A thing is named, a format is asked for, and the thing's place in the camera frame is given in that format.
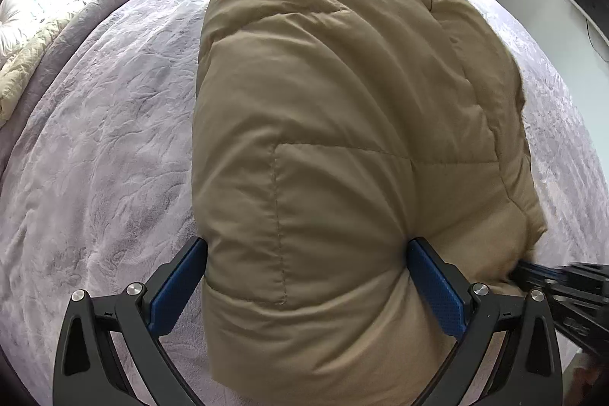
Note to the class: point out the khaki puffer jacket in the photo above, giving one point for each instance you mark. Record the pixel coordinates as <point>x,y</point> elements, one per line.
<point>333,125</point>

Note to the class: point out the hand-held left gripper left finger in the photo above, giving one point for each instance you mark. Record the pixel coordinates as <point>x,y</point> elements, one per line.
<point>176,287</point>

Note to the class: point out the cream quilted bedspread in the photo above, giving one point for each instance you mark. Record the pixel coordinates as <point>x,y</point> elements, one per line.
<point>24,73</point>

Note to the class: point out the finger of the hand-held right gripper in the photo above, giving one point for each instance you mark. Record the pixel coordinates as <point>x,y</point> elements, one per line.
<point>533,275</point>

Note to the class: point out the round cream cushion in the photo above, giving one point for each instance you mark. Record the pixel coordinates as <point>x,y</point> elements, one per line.
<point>14,25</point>

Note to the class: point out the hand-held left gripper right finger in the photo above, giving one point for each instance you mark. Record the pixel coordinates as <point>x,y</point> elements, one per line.
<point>435,287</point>

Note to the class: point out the grey plush embossed blanket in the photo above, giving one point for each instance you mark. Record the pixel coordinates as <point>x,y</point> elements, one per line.
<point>104,149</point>

